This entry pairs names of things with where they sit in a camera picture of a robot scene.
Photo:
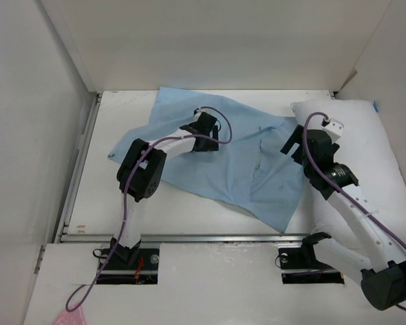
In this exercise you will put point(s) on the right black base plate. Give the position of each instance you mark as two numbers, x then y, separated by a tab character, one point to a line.
291	259

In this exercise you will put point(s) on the front aluminium rail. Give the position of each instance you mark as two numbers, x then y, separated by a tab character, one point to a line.
190	238

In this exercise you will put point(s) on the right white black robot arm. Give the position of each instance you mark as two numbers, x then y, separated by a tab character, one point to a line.
381	271

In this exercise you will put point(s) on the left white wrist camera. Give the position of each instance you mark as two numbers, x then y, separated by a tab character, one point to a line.
199	110

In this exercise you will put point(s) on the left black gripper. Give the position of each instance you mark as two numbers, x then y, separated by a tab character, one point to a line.
210	146

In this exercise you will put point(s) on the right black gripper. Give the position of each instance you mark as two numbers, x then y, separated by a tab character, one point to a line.
296	137

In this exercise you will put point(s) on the pink plastic bag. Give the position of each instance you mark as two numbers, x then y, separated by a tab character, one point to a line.
71	318

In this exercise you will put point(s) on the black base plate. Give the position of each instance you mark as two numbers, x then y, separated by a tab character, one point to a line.
291	259
145	260

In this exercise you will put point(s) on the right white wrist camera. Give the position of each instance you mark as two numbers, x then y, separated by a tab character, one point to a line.
333	128

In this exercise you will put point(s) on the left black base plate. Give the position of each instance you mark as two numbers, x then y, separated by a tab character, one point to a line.
145	260

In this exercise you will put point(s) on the light blue pillowcase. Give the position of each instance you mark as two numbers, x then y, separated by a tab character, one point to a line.
249	172

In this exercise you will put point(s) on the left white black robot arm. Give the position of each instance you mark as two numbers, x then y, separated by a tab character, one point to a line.
140	173

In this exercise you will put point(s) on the left aluminium rail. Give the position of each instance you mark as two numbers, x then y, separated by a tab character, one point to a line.
71	190

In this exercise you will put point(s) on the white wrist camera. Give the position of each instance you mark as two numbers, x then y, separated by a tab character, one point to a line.
199	110
333	128

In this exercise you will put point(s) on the aluminium rail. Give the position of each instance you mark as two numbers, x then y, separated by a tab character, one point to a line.
71	190
190	238

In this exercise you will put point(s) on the white pillow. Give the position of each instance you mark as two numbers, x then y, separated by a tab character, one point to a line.
365	149

